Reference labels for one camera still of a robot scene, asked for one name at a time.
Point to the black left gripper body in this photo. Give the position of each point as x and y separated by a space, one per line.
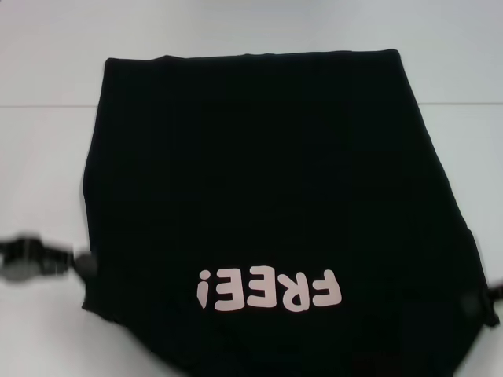
21 257

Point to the black shirt with FREE print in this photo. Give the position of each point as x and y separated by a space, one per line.
251 157

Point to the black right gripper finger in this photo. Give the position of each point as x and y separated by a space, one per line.
471 304
496 316

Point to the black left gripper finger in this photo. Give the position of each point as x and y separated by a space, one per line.
84 273
84 261

